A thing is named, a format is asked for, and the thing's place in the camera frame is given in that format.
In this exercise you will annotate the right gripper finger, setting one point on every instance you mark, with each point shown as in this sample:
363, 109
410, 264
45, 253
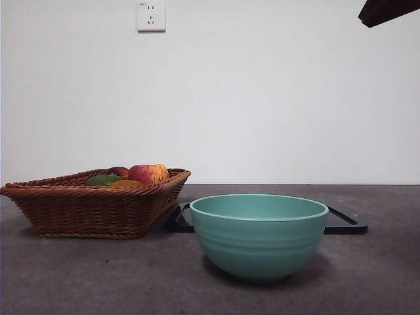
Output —
390, 10

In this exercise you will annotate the teal ribbed bowl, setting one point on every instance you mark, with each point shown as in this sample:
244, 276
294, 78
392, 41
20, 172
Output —
259, 243

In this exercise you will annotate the dark rectangular tray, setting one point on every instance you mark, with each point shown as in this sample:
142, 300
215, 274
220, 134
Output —
344, 226

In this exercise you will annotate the red and yellow apple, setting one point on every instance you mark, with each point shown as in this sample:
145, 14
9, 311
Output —
146, 174

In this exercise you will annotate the dark red fruit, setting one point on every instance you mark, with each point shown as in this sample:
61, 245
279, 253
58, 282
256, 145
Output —
118, 171

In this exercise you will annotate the green avocado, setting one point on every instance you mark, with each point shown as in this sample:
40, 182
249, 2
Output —
101, 180

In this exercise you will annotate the brown wicker basket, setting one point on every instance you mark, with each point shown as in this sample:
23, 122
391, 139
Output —
82, 213

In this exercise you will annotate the white wall socket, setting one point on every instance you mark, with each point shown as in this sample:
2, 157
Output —
151, 16

